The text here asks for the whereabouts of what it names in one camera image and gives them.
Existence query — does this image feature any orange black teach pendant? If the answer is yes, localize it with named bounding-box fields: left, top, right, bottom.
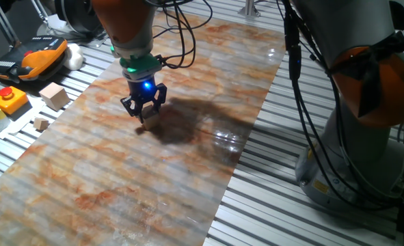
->
left=0, top=36, right=68, bottom=84

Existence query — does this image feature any black round spool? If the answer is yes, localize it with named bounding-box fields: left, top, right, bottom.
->
left=54, top=0, right=107, bottom=38

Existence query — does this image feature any small wooden block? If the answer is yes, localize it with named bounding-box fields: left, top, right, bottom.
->
left=140, top=104, right=161, bottom=131

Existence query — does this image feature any large wooden cube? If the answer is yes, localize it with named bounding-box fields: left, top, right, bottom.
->
left=39, top=81, right=71, bottom=112

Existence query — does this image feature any grey metal frame leg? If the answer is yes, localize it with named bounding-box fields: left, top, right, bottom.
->
left=29, top=0, right=49, bottom=23
left=0, top=0, right=20, bottom=47

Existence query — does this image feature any aluminium upright frame post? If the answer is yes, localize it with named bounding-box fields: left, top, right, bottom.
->
left=237, top=0, right=261, bottom=18

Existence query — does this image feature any tiny wooden cube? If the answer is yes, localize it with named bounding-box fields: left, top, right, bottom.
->
left=33, top=118, right=49, bottom=131

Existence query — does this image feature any orange box red button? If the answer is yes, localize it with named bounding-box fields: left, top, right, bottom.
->
left=0, top=86, right=29, bottom=116

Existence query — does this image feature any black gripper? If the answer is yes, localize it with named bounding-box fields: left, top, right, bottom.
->
left=120, top=73, right=167, bottom=124

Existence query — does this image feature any white lumpy object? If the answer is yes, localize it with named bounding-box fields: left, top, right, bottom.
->
left=63, top=43, right=85, bottom=72

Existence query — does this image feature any green wrist flange adapter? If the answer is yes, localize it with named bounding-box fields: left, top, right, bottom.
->
left=111, top=46, right=163, bottom=81

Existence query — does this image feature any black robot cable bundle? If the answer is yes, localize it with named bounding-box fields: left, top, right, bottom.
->
left=143, top=0, right=404, bottom=213

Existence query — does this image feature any orange marble pattern mat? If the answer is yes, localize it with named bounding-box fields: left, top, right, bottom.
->
left=0, top=13, right=286, bottom=246

